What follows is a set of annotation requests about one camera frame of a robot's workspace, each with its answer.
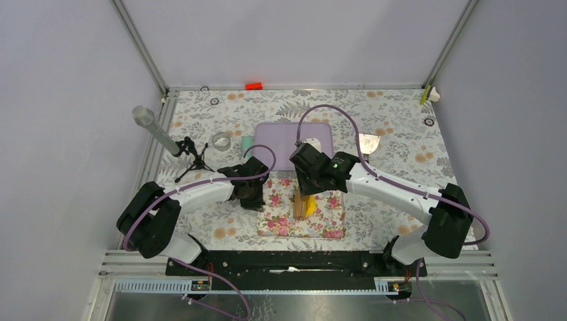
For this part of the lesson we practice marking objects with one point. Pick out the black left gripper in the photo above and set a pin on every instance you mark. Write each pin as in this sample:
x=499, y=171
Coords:
x=257, y=204

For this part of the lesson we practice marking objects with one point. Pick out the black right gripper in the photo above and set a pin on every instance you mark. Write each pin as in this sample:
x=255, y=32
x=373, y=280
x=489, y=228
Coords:
x=305, y=189

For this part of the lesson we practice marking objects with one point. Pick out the wooden dough roller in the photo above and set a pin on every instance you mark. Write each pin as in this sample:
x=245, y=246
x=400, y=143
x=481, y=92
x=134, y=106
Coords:
x=299, y=205

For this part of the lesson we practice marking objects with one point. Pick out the floral rectangular tray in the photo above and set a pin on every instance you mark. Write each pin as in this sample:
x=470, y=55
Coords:
x=287, y=213

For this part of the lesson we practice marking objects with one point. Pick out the yellow dough piece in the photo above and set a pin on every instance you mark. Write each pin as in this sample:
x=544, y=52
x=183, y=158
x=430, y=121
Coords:
x=311, y=205

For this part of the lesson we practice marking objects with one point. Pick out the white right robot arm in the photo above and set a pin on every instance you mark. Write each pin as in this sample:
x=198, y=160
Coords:
x=443, y=213

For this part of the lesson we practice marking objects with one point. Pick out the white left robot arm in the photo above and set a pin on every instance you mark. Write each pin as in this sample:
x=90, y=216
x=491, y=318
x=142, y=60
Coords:
x=149, y=221

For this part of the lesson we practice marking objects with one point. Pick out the purple plastic tray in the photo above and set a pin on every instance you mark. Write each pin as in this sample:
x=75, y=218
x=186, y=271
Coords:
x=281, y=138

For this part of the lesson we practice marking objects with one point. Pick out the black mini tripod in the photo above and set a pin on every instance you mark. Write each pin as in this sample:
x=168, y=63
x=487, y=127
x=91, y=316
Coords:
x=187, y=146

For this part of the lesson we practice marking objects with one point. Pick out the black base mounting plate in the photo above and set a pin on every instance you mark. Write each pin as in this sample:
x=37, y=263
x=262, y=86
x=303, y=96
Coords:
x=297, y=270

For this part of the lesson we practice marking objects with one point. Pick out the red block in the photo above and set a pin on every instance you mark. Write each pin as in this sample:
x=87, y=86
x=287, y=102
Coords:
x=254, y=86

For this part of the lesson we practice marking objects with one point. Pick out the silver microphone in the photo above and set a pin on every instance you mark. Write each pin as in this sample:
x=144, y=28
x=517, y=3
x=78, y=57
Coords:
x=145, y=118

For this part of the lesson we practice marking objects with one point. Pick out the white yellow corner clip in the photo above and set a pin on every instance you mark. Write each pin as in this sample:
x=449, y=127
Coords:
x=430, y=95

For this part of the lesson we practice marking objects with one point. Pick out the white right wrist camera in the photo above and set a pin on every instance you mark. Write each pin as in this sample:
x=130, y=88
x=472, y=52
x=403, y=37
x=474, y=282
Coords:
x=314, y=142

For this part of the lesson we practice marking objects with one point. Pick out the teal handled tool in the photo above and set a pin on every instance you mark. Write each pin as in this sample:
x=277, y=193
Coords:
x=246, y=143

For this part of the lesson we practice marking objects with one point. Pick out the metal spatula wooden handle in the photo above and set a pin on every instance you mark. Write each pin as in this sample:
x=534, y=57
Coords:
x=368, y=143

